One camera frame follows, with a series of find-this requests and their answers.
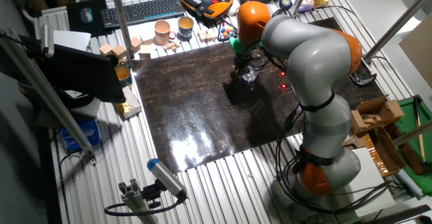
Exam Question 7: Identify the large wooden cube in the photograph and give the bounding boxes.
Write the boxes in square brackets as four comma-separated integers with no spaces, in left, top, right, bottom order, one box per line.
[130,36,143,53]
[99,43,114,57]
[139,44,153,61]
[111,44,128,60]

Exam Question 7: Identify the short aluminium camera mount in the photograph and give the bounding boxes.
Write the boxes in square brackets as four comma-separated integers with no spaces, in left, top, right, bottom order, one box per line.
[117,178,159,224]

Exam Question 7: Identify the white box with gold foil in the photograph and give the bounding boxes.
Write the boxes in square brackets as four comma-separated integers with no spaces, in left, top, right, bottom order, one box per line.
[115,85,143,119]

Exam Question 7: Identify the dark wooden work board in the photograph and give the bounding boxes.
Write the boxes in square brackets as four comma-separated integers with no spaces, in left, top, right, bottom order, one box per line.
[130,16,385,174]

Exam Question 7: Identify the silver depth camera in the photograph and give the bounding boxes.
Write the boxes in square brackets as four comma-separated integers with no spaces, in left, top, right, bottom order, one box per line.
[40,23,55,58]

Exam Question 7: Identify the silver camera with blue cap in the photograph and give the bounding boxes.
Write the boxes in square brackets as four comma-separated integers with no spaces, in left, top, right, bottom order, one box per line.
[146,158,188,201]

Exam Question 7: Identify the green gripper mount flange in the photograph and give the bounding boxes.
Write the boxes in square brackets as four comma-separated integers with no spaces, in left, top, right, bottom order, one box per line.
[229,36,265,55]

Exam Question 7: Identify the black computer keyboard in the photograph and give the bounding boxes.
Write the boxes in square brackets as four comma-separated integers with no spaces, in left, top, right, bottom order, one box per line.
[99,0,186,29]

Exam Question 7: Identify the black camera cable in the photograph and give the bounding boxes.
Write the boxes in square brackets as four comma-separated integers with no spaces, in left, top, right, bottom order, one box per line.
[103,192,188,217]

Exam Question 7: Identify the clear plastic cup with handle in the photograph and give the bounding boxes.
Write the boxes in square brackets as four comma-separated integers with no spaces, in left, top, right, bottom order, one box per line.
[241,67,260,84]

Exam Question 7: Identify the thin wooden stick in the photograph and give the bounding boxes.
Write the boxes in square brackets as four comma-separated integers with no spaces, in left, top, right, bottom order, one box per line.
[413,97,427,163]

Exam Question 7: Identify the white flat board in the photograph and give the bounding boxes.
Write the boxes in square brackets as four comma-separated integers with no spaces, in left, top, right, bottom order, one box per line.
[346,147,396,217]

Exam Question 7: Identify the open cardboard box with blocks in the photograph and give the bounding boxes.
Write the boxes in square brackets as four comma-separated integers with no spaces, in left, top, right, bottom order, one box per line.
[350,94,405,136]

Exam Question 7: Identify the grey rolled tube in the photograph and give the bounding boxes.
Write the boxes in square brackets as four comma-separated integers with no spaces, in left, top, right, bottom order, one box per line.
[394,169,425,200]

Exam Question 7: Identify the blue tissue pack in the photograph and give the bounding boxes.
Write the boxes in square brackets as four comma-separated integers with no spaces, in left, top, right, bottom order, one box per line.
[61,119,101,152]

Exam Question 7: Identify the teal mug yellow inside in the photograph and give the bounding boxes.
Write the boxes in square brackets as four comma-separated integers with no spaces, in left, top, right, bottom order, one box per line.
[177,16,195,42]
[113,59,133,88]

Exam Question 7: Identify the black mouse pad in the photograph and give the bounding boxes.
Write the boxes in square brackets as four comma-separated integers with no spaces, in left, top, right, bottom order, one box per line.
[65,0,109,38]

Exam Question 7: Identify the black flat monitor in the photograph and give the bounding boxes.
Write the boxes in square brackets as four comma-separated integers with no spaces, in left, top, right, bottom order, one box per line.
[18,34,127,104]

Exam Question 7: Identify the white paper sheet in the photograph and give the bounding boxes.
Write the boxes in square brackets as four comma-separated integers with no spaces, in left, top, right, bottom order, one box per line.
[52,30,92,53]

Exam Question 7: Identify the long aluminium profile beam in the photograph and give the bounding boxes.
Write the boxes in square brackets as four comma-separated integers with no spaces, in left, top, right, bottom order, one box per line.
[0,27,98,166]

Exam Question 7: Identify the black triangle rack with balls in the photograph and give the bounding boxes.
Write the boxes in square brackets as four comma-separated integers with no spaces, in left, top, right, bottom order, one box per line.
[217,22,238,43]

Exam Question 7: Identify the pink ceramic mug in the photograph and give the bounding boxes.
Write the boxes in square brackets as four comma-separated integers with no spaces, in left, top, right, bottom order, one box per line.
[153,19,178,47]

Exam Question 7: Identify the green felt mat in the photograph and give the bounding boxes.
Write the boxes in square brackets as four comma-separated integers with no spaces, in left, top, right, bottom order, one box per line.
[395,96,432,196]

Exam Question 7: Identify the blue grey computer mouse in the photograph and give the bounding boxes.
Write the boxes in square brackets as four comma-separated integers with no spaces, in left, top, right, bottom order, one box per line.
[80,7,94,24]

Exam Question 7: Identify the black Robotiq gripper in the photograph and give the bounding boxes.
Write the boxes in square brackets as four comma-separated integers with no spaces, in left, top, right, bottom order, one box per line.
[232,52,259,78]

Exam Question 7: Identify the black C-clamp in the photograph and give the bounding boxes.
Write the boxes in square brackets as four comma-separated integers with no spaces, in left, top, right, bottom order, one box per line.
[348,59,378,87]

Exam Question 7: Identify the brown cardboard sheet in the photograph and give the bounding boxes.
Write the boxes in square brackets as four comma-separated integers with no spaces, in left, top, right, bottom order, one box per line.
[398,13,432,90]

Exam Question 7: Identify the cardboard box with gold stripes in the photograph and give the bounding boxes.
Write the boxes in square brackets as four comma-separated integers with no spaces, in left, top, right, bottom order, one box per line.
[344,125,408,178]

